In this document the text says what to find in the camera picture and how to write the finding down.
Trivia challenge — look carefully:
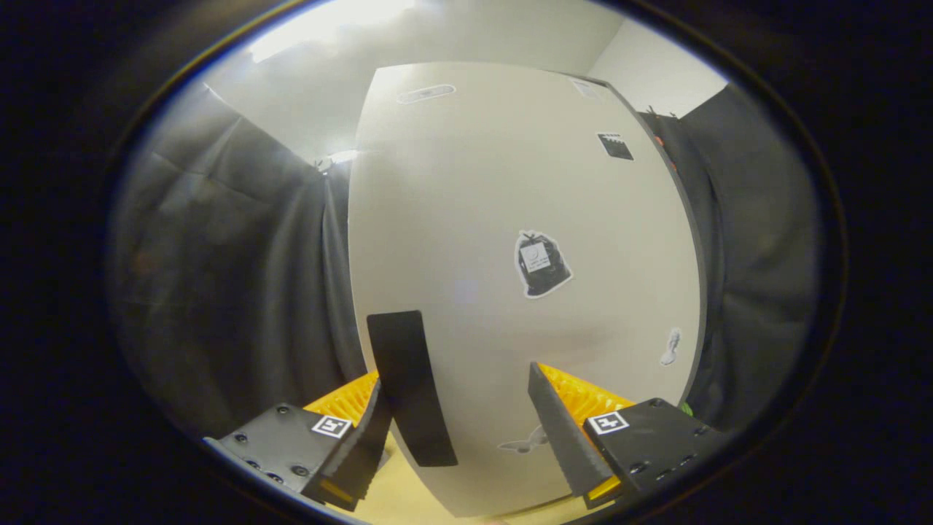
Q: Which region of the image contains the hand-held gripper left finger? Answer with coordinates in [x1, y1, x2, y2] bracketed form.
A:
[217, 370, 395, 512]

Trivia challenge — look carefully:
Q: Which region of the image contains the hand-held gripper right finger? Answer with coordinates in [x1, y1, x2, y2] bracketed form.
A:
[528, 362, 730, 510]

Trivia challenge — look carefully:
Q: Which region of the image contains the black door handle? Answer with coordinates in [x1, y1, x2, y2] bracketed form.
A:
[366, 311, 459, 468]

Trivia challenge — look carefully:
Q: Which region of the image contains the white shoe cabinet door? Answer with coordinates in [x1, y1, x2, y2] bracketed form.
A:
[348, 61, 709, 519]

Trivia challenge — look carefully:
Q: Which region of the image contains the black backdrop cloth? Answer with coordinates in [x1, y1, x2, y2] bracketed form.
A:
[106, 80, 826, 443]

